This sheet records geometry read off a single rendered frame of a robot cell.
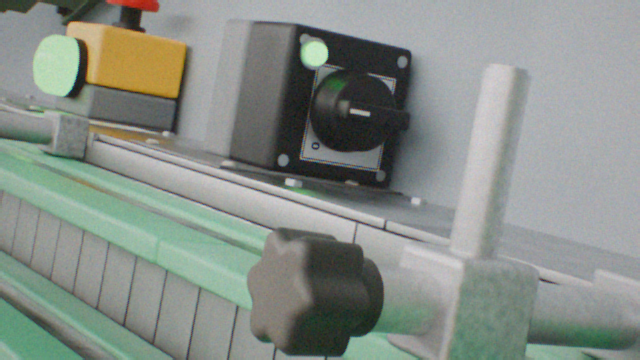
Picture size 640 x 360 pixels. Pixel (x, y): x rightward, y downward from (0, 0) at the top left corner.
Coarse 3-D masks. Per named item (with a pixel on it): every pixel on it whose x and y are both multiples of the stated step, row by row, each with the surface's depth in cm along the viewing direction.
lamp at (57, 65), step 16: (48, 48) 87; (64, 48) 86; (80, 48) 87; (48, 64) 86; (64, 64) 86; (80, 64) 87; (48, 80) 87; (64, 80) 87; (80, 80) 87; (64, 96) 88
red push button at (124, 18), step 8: (112, 0) 89; (120, 0) 89; (128, 0) 89; (136, 0) 89; (144, 0) 89; (152, 0) 90; (128, 8) 90; (136, 8) 90; (144, 8) 89; (152, 8) 90; (120, 16) 90; (128, 16) 90; (136, 16) 90; (136, 24) 90
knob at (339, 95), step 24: (336, 72) 63; (360, 72) 63; (312, 96) 62; (336, 96) 61; (360, 96) 62; (384, 96) 62; (312, 120) 62; (336, 120) 61; (360, 120) 60; (384, 120) 61; (408, 120) 62; (336, 144) 62; (360, 144) 62
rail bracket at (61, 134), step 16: (0, 112) 69; (48, 112) 71; (0, 128) 69; (16, 128) 69; (32, 128) 70; (48, 128) 70; (64, 128) 70; (80, 128) 71; (48, 144) 70; (64, 144) 70; (80, 144) 71
